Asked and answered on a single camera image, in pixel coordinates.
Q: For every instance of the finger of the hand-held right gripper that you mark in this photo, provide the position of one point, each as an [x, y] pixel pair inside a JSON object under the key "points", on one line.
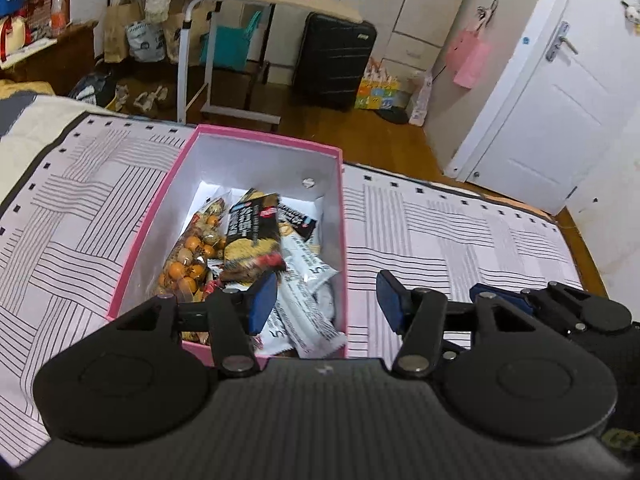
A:
{"points": [[510, 296]]}

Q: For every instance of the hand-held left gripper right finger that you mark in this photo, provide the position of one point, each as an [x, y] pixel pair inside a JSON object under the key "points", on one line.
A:
{"points": [[390, 302]]}

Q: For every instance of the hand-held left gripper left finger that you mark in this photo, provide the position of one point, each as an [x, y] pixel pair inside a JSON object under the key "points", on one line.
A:
{"points": [[261, 305]]}

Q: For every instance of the black cookie packet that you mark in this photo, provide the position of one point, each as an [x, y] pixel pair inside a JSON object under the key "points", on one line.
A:
{"points": [[250, 240]]}

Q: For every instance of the clear bag of speckled candies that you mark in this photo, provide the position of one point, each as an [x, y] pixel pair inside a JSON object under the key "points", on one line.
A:
{"points": [[185, 265]]}

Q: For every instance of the black yellow snack packet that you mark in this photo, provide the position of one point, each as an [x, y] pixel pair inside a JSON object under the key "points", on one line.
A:
{"points": [[300, 220]]}

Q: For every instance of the pink cardboard box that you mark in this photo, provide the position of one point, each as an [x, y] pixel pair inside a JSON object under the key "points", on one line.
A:
{"points": [[250, 170]]}

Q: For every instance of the round silver sticker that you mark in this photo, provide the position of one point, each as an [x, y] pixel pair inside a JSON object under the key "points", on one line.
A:
{"points": [[308, 183]]}

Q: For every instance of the white door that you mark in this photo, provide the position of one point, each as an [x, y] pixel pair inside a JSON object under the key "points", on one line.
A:
{"points": [[550, 125]]}

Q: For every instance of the black slipper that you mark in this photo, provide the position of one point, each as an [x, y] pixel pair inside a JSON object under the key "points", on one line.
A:
{"points": [[392, 116]]}

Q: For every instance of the white pink bag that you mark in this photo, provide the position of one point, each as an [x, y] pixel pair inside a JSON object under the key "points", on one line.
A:
{"points": [[421, 100]]}

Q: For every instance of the colourful gift bag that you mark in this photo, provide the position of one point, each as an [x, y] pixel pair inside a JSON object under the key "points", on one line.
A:
{"points": [[377, 90]]}

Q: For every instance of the beige sandals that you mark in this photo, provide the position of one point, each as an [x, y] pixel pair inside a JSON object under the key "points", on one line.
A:
{"points": [[150, 99]]}

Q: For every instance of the pink paper bag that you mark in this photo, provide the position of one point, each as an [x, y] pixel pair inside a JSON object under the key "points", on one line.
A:
{"points": [[470, 60]]}

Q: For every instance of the black suitcase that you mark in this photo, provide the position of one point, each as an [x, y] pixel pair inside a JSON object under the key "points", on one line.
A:
{"points": [[332, 60]]}

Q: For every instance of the teal tote bag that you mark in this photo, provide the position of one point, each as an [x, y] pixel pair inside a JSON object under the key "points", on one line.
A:
{"points": [[227, 45]]}

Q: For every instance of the brown paper bag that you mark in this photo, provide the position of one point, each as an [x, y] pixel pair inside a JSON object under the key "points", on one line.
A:
{"points": [[175, 40], [117, 35]]}

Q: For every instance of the hanging key charm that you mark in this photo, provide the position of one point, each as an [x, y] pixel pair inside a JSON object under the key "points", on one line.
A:
{"points": [[487, 14]]}

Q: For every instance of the white printed plastic bag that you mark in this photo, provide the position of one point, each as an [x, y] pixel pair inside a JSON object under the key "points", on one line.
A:
{"points": [[145, 42]]}

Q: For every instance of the cream grey blanket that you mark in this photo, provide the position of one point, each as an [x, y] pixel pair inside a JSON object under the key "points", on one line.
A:
{"points": [[35, 120]]}

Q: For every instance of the cream wardrobe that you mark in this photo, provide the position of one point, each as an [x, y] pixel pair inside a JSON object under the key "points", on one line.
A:
{"points": [[410, 5]]}

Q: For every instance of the plush door ornament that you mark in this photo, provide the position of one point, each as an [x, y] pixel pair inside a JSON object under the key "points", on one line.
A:
{"points": [[631, 12]]}

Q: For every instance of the wooden nightstand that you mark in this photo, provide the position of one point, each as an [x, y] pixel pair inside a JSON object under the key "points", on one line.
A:
{"points": [[75, 55]]}

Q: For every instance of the yellow bed sheet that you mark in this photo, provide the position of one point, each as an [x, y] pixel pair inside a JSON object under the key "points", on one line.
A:
{"points": [[20, 87]]}

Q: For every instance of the white papers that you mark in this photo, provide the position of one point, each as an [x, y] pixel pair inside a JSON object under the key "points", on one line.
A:
{"points": [[30, 52]]}

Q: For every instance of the orange drink bottle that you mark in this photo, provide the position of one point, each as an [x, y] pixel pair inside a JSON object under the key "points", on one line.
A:
{"points": [[59, 12]]}

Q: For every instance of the cream bag with red ribbon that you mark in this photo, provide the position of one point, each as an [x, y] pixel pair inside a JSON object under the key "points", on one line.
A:
{"points": [[11, 37]]}

